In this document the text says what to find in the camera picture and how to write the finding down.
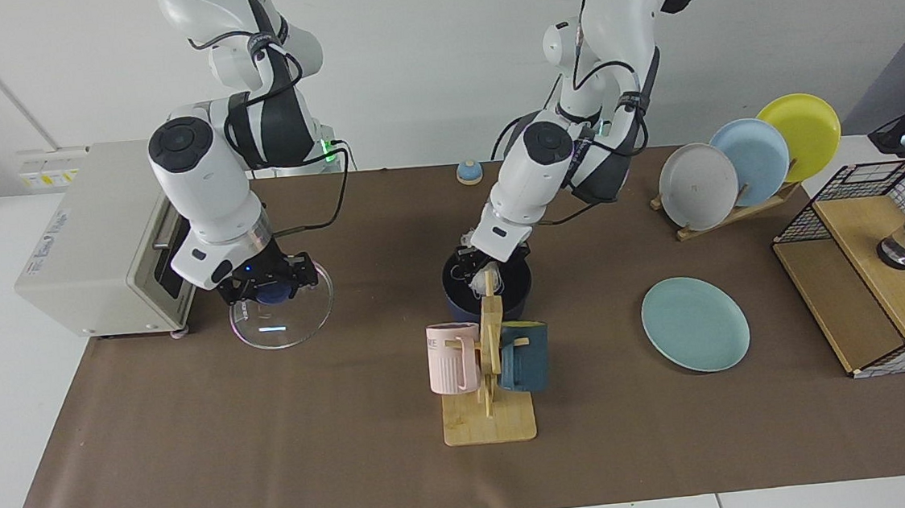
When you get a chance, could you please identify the white vermicelli bundle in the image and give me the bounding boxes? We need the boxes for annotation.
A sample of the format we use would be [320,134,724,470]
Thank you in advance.
[466,265,506,298]

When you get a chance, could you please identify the glass lid with blue knob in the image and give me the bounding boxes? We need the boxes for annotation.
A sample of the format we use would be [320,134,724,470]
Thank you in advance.
[225,255,338,353]

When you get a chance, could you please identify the teal plate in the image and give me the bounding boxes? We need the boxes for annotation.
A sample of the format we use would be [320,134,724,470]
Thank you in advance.
[638,271,754,378]

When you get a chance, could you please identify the grey plate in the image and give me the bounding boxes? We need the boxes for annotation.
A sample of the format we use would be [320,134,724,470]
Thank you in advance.
[655,139,744,235]

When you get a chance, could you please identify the wooden plate rack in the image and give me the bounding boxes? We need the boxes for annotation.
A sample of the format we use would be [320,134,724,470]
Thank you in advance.
[649,178,807,244]

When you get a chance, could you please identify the light blue plate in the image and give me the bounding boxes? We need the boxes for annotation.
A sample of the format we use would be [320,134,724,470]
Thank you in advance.
[707,115,794,210]

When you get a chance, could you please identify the yellow plate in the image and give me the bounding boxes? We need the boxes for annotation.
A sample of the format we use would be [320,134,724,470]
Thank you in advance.
[755,89,846,186]

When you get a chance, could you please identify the pink ribbed cup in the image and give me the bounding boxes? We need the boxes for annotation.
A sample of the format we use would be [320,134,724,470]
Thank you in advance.
[425,320,486,397]

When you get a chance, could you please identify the dark teal cup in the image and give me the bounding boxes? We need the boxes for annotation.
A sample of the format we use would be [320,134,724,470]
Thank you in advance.
[494,319,553,396]

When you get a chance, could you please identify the wooden cup stand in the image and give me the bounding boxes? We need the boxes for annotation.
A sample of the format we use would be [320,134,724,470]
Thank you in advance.
[431,268,539,448]

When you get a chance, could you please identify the pale toaster oven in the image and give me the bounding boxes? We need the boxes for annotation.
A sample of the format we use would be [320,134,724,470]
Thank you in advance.
[4,136,205,352]

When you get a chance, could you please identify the brown table cloth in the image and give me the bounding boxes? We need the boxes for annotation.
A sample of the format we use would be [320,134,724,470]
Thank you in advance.
[0,127,905,508]

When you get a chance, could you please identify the dark blue pot with handle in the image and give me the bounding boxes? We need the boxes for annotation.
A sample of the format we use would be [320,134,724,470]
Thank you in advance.
[439,236,537,326]

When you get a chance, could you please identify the black arm wrist cable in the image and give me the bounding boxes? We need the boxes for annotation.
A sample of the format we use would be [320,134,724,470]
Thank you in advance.
[262,137,357,238]
[526,0,660,227]

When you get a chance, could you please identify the black base cable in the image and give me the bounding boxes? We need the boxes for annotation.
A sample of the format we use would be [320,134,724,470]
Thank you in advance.
[488,109,544,161]

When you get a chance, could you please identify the wall socket panel with labels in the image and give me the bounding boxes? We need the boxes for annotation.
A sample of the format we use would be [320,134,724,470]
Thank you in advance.
[15,145,93,194]

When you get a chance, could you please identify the wire basket with wooden floor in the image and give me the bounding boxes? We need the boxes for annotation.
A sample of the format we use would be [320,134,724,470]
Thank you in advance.
[766,159,905,385]

